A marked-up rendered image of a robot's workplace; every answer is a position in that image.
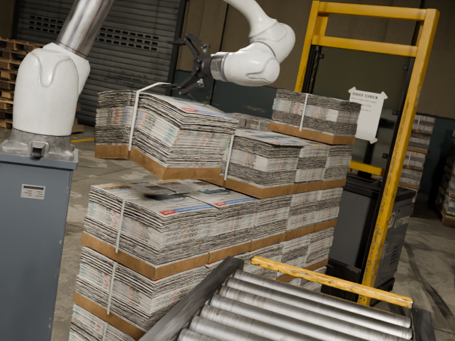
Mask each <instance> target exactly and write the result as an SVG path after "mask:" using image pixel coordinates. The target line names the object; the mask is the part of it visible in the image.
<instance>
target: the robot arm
mask: <svg viewBox="0 0 455 341"><path fill-rule="evenodd" d="M224 1H225V2H227V3H229V4H230V5H232V6H233V7H235V8H236V9H237V10H239V11H240V12H241V13H242V14H243V15H244V17H245V18H246V19H247V21H248V24H249V27H250V31H249V34H248V38H249V43H250V45H249V46H248V47H245V48H243V49H240V50H238V51H237V52H235V53H232V52H218V53H216V54H208V53H207V51H208V49H209V48H210V47H211V46H210V45H208V44H205V43H203V42H202V41H201V40H200V39H198V38H197V37H195V36H194V35H193V34H190V33H188V32H187V33H186V37H185V38H178V39H177V41H167V43H168V44H172V45H187V46H188V48H189V49H190V51H191V52H192V53H193V56H194V57H195V59H194V65H193V70H194V71H193V72H192V73H191V74H190V75H189V77H188V78H187V79H186V80H185V81H184V82H182V83H181V84H162V86H163V87H171V89H172V90H179V94H180V95H187V94H189V93H191V92H193V91H195V90H197V89H199V88H200V87H206V84H205V83H204V79H205V78H214V79H215V80H220V81H227V82H233V83H236V84H237V85H244V86H254V87H256V86H264V85H268V84H271V83H273V82H274V81H275V80H276V79H277V78H278V75H279V73H280V64H281V63H282V62H283V61H284V60H285V59H286V57H287V56H288V55H289V53H290V52H291V51H292V49H293V47H294V45H295V33H294V31H293V29H292V28H291V27H290V26H288V25H286V24H283V23H279V22H278V21H277V20H276V19H272V18H270V17H268V16H267V15H266V14H265V12H264V11H263V10H262V9H261V7H260V6H259V5H258V3H257V2H256V1H255V0H224ZM113 2H114V0H75V2H74V4H73V6H72V8H71V10H70V12H69V15H68V17H67V19H66V21H65V23H64V25H63V27H62V29H61V31H60V33H59V35H58V37H57V39H56V42H55V43H50V44H48V45H45V46H43V48H42V49H40V48H38V49H34V50H33V51H31V52H29V53H28V54H27V55H26V57H25V58H24V59H23V61H22V63H21V64H20V67H19V69H18V74H17V78H16V86H15V91H14V104H13V125H12V132H11V136H10V137H9V138H8V142H7V143H6V144H5V145H2V146H1V152H4V153H10V154H24V155H29V156H40V157H46V158H56V159H61V160H69V161H72V160H74V154H73V153H72V151H74V147H75V146H74V145H72V144H71V133H72V126H73V123H74V118H75V113H76V108H77V101H78V98H79V95H80V94H81V92H82V90H83V87H84V85H85V82H86V80H87V77H88V76H89V73H90V65H89V61H88V60H86V58H87V56H88V54H89V52H90V50H91V48H92V45H93V43H94V41H95V39H96V37H97V35H98V33H99V31H100V29H101V27H102V24H103V23H104V20H105V19H106V16H107V15H108V12H109V10H110V8H111V6H112V4H113ZM191 41H193V42H195V44H197V45H198V46H200V47H201V49H202V50H203V52H202V53H200V52H199V51H198V50H197V48H196V47H195V46H194V44H193V43H192V42H191ZM197 78H200V80H199V81H197V83H194V84H193V85H190V84H191V83H193V82H194V81H195V80H196V79H197ZM189 85H190V86H189Z"/></svg>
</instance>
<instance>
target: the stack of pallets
mask: <svg viewBox="0 0 455 341"><path fill-rule="evenodd" d="M0 41H7V47H6V46H1V45H0V51H3V53H2V55H0V71H1V74H0V81H1V82H0V91H2V93H0V128H2V129H12V124H13V104H14V102H13V100H14V91H15V86H16V85H15V84H16V78H17V76H15V74H18V69H19V66H14V64H19V65H20V64H21V63H22V61H23V59H24V58H25V57H26V55H27V54H28V53H29V52H31V51H33V50H34V49H38V48H40V49H42V48H43V46H44V45H40V44H36V43H29V42H25V41H17V40H13V39H6V38H2V37H0ZM24 45H28V50H25V49H24ZM17 54H21V55H24V58H17V57H16V56H17ZM11 123H12V124H11Z"/></svg>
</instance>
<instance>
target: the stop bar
mask: <svg viewBox="0 0 455 341"><path fill-rule="evenodd" d="M250 264H252V265H256V266H258V267H263V268H266V269H270V270H273V271H277V272H281V273H285V274H287V275H292V276H295V277H299V278H302V279H306V280H310V281H314V282H316V283H321V284H324V285H327V286H331V287H334V288H338V289H341V290H345V291H348V292H353V293H356V294H360V295H363V296H367V297H370V298H374V299H377V300H382V301H385V302H389V303H392V304H396V305H399V306H403V307H406V308H409V309H412V307H413V304H414V301H413V299H412V298H408V297H405V296H400V295H398V294H393V293H390V292H386V291H383V290H378V289H376V288H371V287H368V286H364V285H361V284H358V283H353V282H350V281H346V280H343V279H339V278H335V277H331V276H328V275H324V274H321V273H316V272H313V271H309V270H307V269H302V268H299V267H294V266H292V265H287V264H284V263H279V262H277V261H274V260H270V259H266V258H262V257H259V256H255V255H254V256H253V257H252V258H251V262H250Z"/></svg>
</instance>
